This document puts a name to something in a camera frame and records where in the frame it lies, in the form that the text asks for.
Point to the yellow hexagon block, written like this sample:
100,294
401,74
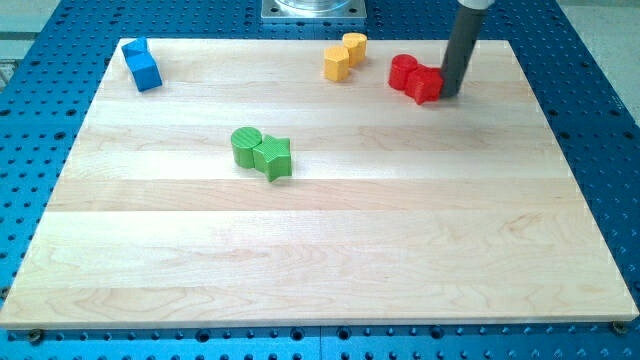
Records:
336,63

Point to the right board clamp screw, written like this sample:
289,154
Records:
619,328

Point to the left board clamp screw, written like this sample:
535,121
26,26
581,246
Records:
34,336

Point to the green cylinder block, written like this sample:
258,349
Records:
243,141

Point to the board clamp screw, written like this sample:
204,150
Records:
619,328
34,336

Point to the blue cube block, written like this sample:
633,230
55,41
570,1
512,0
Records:
145,71

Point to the yellow cylinder block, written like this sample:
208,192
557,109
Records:
356,44

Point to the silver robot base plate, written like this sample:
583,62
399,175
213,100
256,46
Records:
312,9

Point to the red star block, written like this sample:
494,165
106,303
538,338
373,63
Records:
424,84

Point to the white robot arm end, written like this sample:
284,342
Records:
476,4

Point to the green star block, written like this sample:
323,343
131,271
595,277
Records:
273,157

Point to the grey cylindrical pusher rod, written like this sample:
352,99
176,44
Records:
464,33

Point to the blue triangle block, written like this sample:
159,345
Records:
135,47

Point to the red cylinder block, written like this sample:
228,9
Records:
401,67

